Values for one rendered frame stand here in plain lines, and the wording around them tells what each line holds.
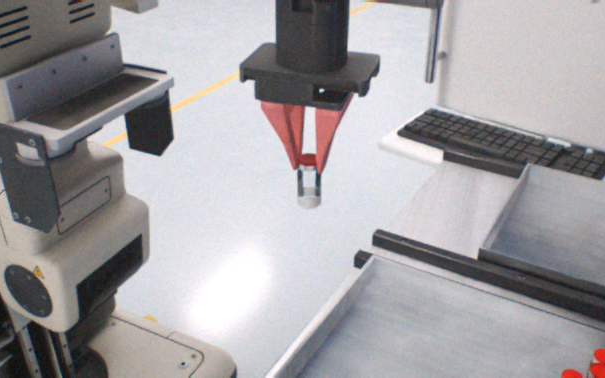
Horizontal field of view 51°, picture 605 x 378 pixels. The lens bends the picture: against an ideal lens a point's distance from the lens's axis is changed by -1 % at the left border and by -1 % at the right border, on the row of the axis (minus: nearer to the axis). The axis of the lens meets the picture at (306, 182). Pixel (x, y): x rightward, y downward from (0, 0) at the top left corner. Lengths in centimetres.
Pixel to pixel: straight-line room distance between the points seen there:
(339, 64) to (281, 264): 182
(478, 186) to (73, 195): 64
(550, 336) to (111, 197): 74
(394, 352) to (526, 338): 15
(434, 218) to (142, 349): 90
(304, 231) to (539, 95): 129
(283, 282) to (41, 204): 138
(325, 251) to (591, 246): 150
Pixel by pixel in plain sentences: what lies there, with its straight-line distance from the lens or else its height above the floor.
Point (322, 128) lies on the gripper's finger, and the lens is 50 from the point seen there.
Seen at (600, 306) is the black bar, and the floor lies 90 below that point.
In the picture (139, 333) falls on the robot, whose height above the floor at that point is 28.
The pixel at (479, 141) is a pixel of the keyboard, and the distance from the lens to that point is 131.
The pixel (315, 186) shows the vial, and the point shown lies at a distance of 55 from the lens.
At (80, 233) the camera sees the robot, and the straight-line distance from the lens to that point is 110.
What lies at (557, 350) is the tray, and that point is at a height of 88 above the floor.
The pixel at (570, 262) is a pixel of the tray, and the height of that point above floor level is 88.
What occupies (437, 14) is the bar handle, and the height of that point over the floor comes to 103.
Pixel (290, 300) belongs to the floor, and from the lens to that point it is 213.
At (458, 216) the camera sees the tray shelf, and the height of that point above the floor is 88.
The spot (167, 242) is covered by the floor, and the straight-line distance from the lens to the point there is 244.
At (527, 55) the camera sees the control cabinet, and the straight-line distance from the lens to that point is 139.
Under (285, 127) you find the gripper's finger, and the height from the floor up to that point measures 118.
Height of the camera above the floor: 140
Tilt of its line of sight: 30 degrees down
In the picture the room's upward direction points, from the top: straight up
